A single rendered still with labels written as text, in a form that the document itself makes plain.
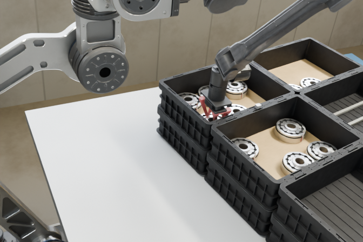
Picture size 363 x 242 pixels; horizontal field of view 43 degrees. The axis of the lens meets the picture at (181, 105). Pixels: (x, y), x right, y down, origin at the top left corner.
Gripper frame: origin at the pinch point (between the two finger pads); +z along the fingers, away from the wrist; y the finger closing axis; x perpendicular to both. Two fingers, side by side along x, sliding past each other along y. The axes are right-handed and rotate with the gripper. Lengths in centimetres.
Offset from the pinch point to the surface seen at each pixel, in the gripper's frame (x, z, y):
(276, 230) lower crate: 2.7, 9.7, -42.0
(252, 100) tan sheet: -24.0, 3.9, 8.9
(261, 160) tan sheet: -6.5, 3.9, -20.6
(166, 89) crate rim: 10.7, -5.3, 14.8
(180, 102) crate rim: 9.7, -5.1, 6.3
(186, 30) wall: -80, 49, 152
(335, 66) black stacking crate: -69, -1, 12
